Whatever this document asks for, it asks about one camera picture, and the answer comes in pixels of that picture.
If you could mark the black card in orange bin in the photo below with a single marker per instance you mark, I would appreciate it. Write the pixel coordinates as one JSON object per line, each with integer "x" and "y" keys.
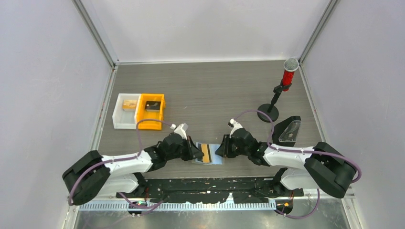
{"x": 152, "y": 106}

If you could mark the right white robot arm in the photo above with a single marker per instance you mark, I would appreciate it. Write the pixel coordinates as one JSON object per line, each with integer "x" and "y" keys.
{"x": 320, "y": 166}

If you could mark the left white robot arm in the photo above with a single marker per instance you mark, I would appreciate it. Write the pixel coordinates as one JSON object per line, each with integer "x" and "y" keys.
{"x": 93, "y": 173}

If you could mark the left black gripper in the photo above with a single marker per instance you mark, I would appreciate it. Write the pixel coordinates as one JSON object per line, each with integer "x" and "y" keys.
{"x": 193, "y": 151}

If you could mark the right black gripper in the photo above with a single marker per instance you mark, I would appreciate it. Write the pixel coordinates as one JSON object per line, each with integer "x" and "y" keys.
{"x": 222, "y": 150}

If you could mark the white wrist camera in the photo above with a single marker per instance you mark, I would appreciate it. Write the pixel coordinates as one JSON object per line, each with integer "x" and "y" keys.
{"x": 234, "y": 125}
{"x": 180, "y": 129}

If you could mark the orange plastic bin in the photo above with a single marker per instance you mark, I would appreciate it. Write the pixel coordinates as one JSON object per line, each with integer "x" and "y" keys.
{"x": 147, "y": 120}

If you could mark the black stand with clear plate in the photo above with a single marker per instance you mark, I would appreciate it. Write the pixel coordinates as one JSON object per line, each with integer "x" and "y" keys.
{"x": 286, "y": 132}

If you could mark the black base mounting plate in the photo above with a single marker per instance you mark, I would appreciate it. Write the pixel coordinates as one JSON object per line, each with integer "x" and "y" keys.
{"x": 212, "y": 190}

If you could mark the tan card in white bin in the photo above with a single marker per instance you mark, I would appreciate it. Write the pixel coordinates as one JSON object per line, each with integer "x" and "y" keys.
{"x": 129, "y": 104}

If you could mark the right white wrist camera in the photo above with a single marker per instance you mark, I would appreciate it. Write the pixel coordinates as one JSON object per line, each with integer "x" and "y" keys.
{"x": 234, "y": 125}

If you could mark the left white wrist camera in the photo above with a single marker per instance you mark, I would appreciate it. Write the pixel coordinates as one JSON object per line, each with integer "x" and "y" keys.
{"x": 180, "y": 129}

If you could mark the red microphone on black stand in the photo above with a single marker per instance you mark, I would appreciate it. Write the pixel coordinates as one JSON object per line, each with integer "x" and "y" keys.
{"x": 267, "y": 112}

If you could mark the white plastic bin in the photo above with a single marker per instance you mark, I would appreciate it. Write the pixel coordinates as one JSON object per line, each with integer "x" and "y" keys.
{"x": 125, "y": 118}

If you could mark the slotted metal rail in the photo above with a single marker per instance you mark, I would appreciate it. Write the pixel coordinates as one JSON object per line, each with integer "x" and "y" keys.
{"x": 227, "y": 205}

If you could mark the orange credit card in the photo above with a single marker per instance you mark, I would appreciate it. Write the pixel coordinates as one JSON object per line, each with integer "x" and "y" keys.
{"x": 206, "y": 154}

